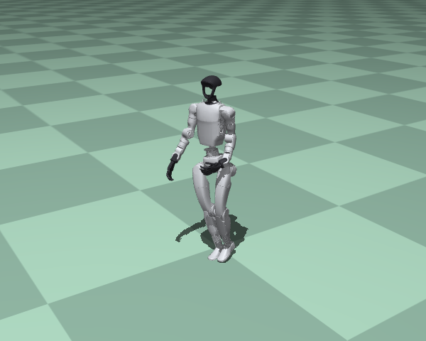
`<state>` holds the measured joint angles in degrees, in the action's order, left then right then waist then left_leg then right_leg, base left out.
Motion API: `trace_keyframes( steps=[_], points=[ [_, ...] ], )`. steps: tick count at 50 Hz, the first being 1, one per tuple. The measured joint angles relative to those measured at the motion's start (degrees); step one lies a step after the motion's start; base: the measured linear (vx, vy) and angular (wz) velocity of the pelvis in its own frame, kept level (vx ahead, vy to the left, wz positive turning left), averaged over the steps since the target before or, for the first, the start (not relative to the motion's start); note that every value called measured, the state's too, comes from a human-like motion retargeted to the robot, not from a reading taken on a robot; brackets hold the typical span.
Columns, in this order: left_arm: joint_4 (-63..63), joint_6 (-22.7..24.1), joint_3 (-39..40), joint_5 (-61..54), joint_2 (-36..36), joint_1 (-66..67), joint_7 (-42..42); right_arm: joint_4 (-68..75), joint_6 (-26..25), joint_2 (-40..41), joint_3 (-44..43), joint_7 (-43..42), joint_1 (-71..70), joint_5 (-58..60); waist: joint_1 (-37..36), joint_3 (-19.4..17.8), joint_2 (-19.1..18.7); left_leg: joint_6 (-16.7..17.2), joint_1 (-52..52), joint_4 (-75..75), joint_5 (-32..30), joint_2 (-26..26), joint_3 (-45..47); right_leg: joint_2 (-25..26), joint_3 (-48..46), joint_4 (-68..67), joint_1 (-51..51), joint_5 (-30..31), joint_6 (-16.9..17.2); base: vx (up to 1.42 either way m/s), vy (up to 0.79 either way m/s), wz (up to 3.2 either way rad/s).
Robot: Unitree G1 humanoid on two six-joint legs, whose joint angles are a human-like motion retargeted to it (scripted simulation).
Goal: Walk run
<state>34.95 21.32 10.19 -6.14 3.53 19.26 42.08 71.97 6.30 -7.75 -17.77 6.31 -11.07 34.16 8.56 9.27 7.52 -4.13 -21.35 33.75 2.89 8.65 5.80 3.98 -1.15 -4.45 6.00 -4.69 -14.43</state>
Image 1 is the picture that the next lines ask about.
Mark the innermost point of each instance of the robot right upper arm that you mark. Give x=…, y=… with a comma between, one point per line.
x=192, y=122

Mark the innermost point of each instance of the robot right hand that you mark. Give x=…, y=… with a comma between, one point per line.
x=171, y=166

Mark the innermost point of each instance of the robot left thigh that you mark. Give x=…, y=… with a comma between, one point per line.
x=223, y=185

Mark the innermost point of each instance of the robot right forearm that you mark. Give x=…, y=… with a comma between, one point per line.
x=181, y=147

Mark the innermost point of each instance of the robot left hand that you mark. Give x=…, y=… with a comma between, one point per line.
x=214, y=167

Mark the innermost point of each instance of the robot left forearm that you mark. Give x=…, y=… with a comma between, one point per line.
x=229, y=147

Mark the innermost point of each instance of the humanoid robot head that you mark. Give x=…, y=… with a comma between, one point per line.
x=212, y=82

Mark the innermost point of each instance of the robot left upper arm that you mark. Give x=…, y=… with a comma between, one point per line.
x=228, y=114

